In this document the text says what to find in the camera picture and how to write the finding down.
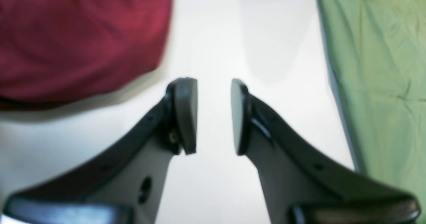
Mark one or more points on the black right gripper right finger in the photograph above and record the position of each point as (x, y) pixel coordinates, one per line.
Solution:
(300, 184)

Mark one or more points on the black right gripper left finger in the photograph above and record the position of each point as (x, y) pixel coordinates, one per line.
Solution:
(123, 184)

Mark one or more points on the dark red t-shirt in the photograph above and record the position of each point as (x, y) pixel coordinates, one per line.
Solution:
(55, 52)

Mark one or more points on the green cloth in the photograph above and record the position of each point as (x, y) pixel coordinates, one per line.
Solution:
(377, 53)

